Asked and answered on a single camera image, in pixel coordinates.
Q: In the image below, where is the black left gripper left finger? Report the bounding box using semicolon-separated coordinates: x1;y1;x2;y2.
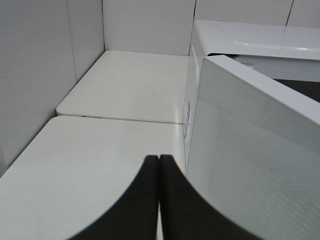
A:
70;155;159;240

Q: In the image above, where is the white microwave oven body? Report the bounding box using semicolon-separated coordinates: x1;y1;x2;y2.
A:
183;20;320;168

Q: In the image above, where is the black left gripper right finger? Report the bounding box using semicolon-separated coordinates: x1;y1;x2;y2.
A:
158;155;258;240

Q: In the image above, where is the white microwave door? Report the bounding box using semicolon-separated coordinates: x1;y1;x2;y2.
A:
187;55;320;240

